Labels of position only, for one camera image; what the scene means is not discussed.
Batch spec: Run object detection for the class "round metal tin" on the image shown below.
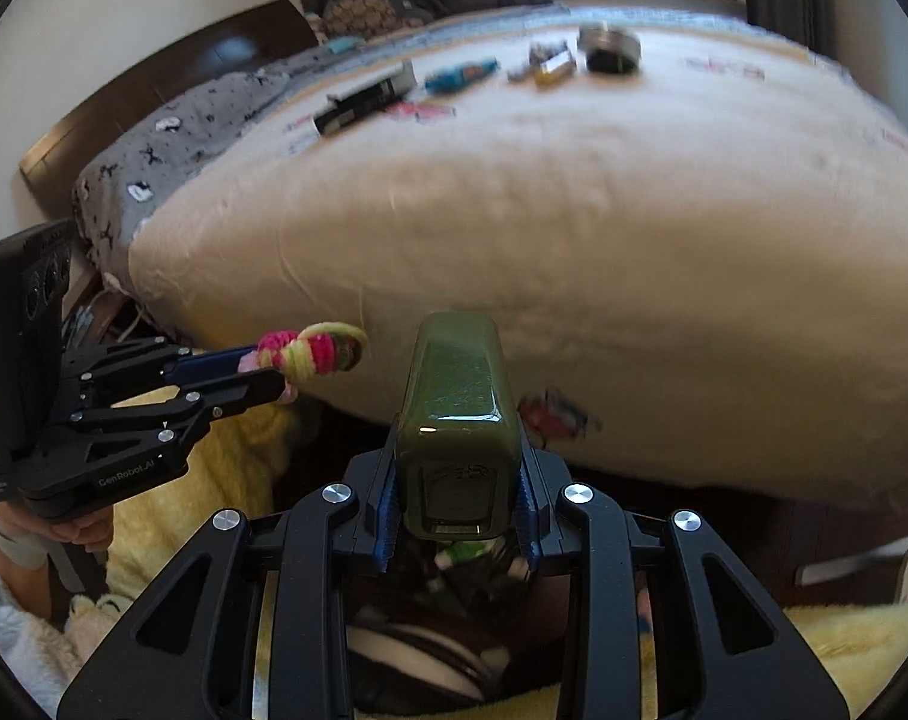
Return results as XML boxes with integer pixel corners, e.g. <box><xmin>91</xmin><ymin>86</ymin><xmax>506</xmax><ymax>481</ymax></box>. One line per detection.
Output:
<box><xmin>577</xmin><ymin>24</ymin><xmax>642</xmax><ymax>76</ymax></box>

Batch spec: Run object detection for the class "brown patterned pillow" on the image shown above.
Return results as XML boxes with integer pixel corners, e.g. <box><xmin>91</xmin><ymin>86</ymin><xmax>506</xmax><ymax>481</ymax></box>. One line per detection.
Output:
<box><xmin>322</xmin><ymin>0</ymin><xmax>434</xmax><ymax>42</ymax></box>

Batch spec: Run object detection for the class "white plastic box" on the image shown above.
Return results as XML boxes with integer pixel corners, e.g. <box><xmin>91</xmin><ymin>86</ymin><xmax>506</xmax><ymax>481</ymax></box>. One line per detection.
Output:
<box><xmin>796</xmin><ymin>536</ymin><xmax>908</xmax><ymax>605</ymax></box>

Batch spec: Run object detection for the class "blue snack packet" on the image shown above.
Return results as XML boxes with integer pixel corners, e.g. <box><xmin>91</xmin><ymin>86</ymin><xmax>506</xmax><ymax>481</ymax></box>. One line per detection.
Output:
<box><xmin>424</xmin><ymin>58</ymin><xmax>500</xmax><ymax>95</ymax></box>

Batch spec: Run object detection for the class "green plastic bottle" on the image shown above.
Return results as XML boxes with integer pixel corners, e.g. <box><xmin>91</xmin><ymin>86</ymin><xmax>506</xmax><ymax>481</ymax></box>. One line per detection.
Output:
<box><xmin>392</xmin><ymin>310</ymin><xmax>530</xmax><ymax>545</ymax></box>

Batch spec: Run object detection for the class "pink green pipe cleaner ring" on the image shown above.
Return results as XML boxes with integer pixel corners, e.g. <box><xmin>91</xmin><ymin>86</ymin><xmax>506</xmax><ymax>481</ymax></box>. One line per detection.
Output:
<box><xmin>238</xmin><ymin>321</ymin><xmax>370</xmax><ymax>402</ymax></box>

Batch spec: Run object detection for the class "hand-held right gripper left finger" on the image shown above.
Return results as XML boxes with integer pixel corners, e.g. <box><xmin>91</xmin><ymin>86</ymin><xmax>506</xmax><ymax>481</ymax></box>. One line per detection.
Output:
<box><xmin>56</xmin><ymin>450</ymin><xmax>402</xmax><ymax>720</ymax></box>

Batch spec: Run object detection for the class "dark wooden headboard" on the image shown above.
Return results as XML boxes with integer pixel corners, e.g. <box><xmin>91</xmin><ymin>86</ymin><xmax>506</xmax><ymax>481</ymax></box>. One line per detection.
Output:
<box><xmin>19</xmin><ymin>0</ymin><xmax>316</xmax><ymax>222</ymax></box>

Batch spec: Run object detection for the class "grey patterned bedsheet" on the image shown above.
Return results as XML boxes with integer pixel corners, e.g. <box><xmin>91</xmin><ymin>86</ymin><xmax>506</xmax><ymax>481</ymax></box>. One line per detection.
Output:
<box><xmin>71</xmin><ymin>9</ymin><xmax>597</xmax><ymax>293</ymax></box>

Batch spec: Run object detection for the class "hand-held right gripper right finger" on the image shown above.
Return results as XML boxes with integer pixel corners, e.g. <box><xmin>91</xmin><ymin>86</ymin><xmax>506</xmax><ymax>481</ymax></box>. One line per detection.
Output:
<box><xmin>517</xmin><ymin>442</ymin><xmax>852</xmax><ymax>720</ymax></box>

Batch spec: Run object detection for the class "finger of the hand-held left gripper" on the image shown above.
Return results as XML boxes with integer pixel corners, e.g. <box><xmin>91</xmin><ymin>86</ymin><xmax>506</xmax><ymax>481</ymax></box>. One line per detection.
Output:
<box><xmin>62</xmin><ymin>337</ymin><xmax>263</xmax><ymax>410</ymax></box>
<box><xmin>67</xmin><ymin>371</ymin><xmax>291</xmax><ymax>477</ymax></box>

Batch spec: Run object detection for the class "person's left hand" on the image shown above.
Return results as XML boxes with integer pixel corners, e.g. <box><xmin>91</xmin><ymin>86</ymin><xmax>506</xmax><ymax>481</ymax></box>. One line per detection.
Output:
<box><xmin>49</xmin><ymin>510</ymin><xmax>116</xmax><ymax>554</ymax></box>

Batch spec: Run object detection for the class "white fleece cloth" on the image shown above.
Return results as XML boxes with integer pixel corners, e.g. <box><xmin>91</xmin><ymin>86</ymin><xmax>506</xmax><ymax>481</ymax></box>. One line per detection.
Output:
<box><xmin>0</xmin><ymin>525</ymin><xmax>80</xmax><ymax>715</ymax></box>

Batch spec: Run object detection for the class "beige printed blanket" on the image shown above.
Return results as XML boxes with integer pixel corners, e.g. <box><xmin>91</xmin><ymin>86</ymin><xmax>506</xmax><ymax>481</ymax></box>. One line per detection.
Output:
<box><xmin>127</xmin><ymin>15</ymin><xmax>908</xmax><ymax>518</ymax></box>

